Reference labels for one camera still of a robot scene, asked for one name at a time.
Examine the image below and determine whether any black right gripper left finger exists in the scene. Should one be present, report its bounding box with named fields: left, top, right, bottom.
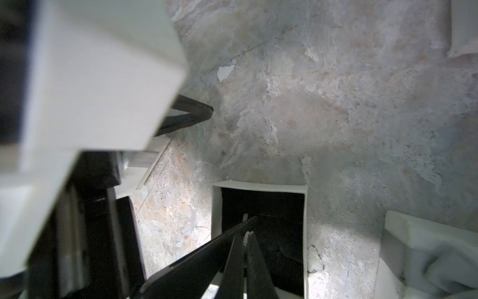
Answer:
left=214, top=234, right=245, bottom=299

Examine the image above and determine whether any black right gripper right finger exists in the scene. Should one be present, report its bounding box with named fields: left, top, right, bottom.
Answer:
left=246, top=232, right=279, bottom=299

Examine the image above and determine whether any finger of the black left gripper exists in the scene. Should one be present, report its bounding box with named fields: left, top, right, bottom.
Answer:
left=154, top=95, right=214, bottom=137
left=135, top=216, right=258, bottom=299

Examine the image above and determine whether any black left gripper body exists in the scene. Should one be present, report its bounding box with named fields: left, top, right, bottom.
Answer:
left=0, top=149, right=147, bottom=299

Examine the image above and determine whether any silver crystal ring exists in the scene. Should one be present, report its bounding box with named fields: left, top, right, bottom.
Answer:
left=241, top=212, right=251, bottom=247

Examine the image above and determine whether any white gift box left bow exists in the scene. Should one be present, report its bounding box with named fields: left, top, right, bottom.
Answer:
left=115, top=136, right=171, bottom=199

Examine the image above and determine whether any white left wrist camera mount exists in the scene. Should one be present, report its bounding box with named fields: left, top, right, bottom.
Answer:
left=1, top=1, right=189, bottom=277

